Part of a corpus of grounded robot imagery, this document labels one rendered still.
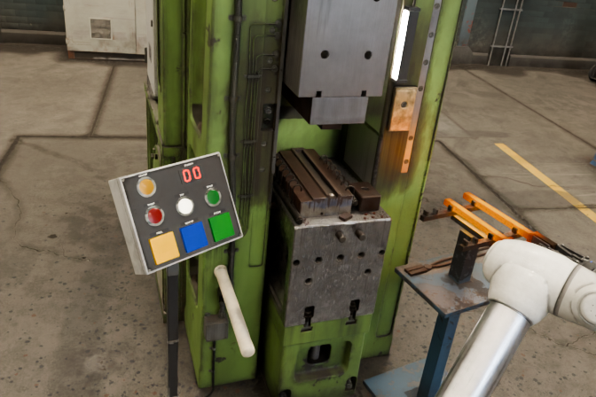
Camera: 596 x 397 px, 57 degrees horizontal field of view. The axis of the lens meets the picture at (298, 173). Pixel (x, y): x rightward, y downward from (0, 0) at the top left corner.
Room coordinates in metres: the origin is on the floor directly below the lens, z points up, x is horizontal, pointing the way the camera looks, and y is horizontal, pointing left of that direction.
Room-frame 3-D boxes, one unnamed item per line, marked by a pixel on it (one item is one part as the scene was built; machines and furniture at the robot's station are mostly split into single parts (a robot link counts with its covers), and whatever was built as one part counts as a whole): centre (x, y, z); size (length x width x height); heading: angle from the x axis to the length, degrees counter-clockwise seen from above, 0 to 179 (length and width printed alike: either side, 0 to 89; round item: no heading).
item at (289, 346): (1.97, -0.09, 0.23); 0.55 x 0.37 x 0.47; 21
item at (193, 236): (1.38, 0.29, 1.01); 0.07 x 0.05 x 0.07; 136
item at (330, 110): (1.94, -0.04, 1.32); 0.42 x 0.20 x 0.10; 21
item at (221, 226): (1.45, 0.22, 1.01); 0.07 x 0.05 x 0.07; 136
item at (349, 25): (1.96, -0.08, 1.56); 0.42 x 0.39 x 0.40; 21
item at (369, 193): (1.87, -0.26, 0.95); 0.12 x 0.08 x 0.06; 21
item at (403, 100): (1.98, -0.36, 1.27); 0.09 x 0.02 x 0.17; 111
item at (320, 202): (1.94, -0.04, 0.96); 0.42 x 0.20 x 0.09; 21
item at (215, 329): (1.72, 0.26, 0.36); 0.09 x 0.07 x 0.12; 111
